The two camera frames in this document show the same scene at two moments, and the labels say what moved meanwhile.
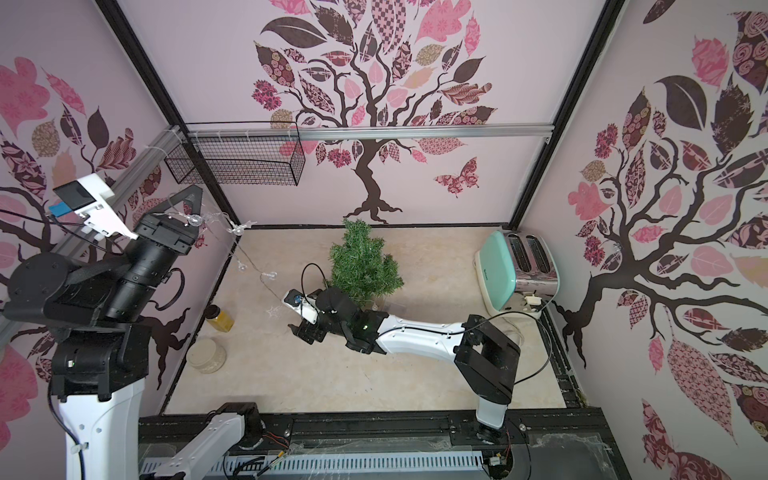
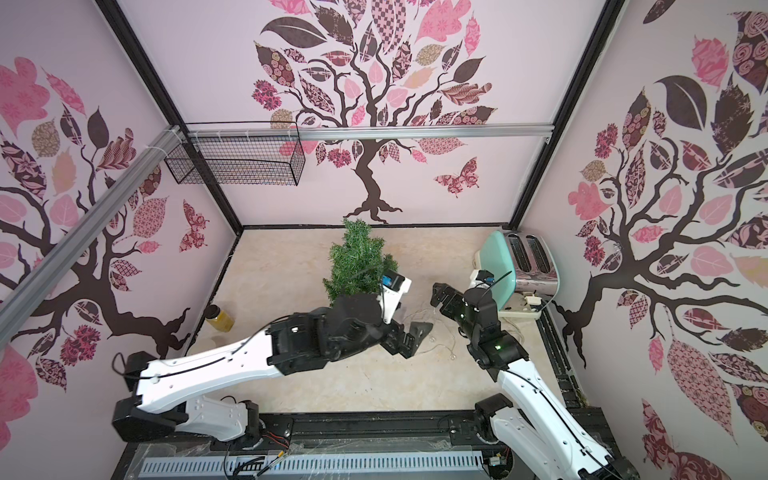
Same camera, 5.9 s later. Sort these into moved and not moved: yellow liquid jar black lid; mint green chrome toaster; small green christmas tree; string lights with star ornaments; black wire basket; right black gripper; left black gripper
Moved: right black gripper; string lights with star ornaments; left black gripper
Not moved: mint green chrome toaster; yellow liquid jar black lid; black wire basket; small green christmas tree
